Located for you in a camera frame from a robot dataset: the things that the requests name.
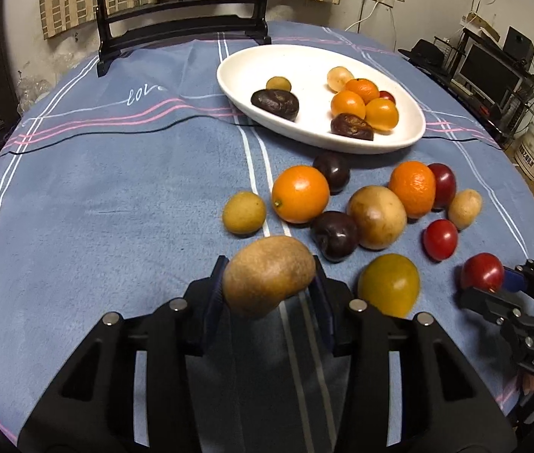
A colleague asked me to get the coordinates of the small red tomato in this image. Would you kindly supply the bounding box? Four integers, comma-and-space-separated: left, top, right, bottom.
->
423, 219, 459, 262

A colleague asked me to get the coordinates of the white oval plate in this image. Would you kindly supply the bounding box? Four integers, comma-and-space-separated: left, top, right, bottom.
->
216, 45, 427, 154

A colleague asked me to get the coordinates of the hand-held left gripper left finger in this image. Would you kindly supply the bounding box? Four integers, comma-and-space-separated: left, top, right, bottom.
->
18, 255, 230, 453

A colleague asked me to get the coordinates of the orange kumquat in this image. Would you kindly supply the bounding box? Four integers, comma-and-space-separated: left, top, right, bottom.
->
330, 91, 366, 120

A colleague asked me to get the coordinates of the round tan passion fruit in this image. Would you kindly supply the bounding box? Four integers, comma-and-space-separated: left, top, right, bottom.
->
346, 185, 408, 251

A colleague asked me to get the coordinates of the blue striped tablecloth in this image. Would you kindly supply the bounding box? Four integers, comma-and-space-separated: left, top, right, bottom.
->
0, 21, 534, 453

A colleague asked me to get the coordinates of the black speaker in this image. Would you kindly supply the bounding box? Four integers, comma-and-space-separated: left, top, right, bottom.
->
503, 26, 534, 63

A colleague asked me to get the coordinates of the dark wrinkled passion fruit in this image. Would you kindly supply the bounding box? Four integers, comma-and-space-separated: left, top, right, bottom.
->
250, 89, 300, 122

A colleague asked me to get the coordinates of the bumpy orange mandarin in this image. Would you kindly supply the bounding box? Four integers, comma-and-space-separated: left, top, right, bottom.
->
345, 78, 381, 105
389, 161, 437, 219

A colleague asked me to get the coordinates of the oblong tan passion fruit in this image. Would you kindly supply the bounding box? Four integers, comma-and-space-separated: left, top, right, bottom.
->
222, 235, 317, 319

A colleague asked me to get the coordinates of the small tan potato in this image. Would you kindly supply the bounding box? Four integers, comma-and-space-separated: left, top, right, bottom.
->
447, 189, 483, 230

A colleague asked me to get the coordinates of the small smooth orange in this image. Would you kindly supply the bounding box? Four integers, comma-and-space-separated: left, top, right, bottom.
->
272, 165, 331, 224

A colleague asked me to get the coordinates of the orange-yellow tomato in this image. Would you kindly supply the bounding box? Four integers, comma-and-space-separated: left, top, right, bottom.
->
364, 97, 399, 131

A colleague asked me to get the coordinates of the white power cable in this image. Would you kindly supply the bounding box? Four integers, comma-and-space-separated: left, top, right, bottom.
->
345, 0, 381, 34

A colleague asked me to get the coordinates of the clear plastic bag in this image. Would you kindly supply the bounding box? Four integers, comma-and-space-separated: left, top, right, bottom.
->
17, 57, 60, 109

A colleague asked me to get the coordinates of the black hat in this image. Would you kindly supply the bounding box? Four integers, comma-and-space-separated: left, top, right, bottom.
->
398, 39, 446, 68

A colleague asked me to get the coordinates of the black computer desk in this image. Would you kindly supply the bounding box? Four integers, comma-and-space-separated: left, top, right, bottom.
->
398, 26, 534, 149

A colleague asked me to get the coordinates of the dark purple plum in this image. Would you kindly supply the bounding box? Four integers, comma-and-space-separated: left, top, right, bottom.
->
310, 211, 360, 263
313, 151, 351, 194

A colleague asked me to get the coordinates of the computer monitor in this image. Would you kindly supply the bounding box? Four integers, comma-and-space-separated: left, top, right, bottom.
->
453, 40, 520, 100

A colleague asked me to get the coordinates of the pale flat box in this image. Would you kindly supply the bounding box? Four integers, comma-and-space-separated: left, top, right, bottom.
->
460, 12, 501, 43

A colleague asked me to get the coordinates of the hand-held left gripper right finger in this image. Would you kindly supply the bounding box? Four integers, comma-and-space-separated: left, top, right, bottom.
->
312, 255, 518, 453

